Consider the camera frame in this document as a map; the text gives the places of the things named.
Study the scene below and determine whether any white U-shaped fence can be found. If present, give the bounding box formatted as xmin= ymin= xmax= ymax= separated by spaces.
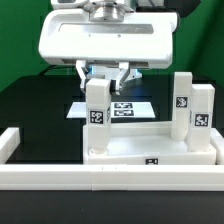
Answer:
xmin=0 ymin=128 xmax=224 ymax=191

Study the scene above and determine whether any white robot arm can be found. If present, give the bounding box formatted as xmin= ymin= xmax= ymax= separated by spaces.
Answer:
xmin=38 ymin=0 xmax=202 ymax=94

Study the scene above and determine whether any white desk top tray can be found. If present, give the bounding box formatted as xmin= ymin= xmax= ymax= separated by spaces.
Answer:
xmin=83 ymin=121 xmax=216 ymax=165

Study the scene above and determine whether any marker tag plate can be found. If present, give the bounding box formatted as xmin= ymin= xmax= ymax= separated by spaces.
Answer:
xmin=67 ymin=102 xmax=155 ymax=118

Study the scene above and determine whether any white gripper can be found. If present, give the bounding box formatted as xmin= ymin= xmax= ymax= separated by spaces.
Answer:
xmin=39 ymin=9 xmax=177 ymax=95

